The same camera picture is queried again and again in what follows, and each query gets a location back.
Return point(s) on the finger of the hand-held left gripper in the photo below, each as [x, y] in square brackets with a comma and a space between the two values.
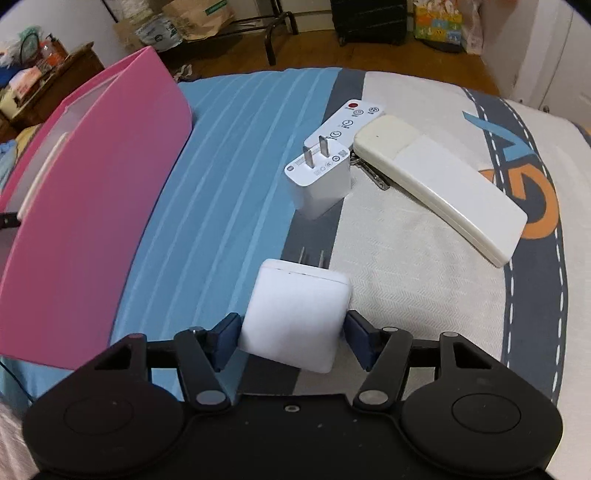
[8, 221]

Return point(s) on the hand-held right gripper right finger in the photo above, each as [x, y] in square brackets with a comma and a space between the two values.
[359, 340]

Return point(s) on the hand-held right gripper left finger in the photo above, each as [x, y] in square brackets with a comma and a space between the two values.
[225, 339]

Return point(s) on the plain white square charger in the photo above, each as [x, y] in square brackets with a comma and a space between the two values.
[295, 318]

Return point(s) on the pink cardboard box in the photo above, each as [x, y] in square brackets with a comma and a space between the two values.
[92, 254]

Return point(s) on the metal keys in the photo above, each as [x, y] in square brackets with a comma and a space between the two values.
[376, 177]

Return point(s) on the light blue cloth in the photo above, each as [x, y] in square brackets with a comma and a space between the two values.
[5, 161]

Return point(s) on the cream container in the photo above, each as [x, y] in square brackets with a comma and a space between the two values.
[9, 104]

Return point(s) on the pink tissue box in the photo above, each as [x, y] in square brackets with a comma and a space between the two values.
[27, 83]

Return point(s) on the wooden nightstand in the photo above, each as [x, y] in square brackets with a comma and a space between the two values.
[69, 78]

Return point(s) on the white plug adapter with prongs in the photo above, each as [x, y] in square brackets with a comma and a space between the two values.
[318, 189]

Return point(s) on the cream remote with white cover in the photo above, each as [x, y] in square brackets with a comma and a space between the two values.
[443, 189]

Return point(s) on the orange pump bottle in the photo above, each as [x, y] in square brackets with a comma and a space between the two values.
[53, 51]

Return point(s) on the teal net bag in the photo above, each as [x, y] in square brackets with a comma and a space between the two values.
[27, 39]

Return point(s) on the thin white remote red button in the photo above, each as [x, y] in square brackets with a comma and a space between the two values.
[348, 122]

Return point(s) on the plain brown paper bag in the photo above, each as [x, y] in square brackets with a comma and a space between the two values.
[129, 39]

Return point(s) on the printed white plastic bag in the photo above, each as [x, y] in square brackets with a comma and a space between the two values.
[159, 32]

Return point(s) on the brown paper bag green label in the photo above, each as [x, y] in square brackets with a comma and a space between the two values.
[198, 23]

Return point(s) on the black clothes rack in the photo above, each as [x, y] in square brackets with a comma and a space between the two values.
[270, 41]

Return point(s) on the black suitcase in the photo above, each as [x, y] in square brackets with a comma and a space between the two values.
[369, 23]

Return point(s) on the colourful cartoon box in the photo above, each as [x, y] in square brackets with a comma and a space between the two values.
[436, 21]

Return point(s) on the white door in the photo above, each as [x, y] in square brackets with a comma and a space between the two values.
[554, 55]

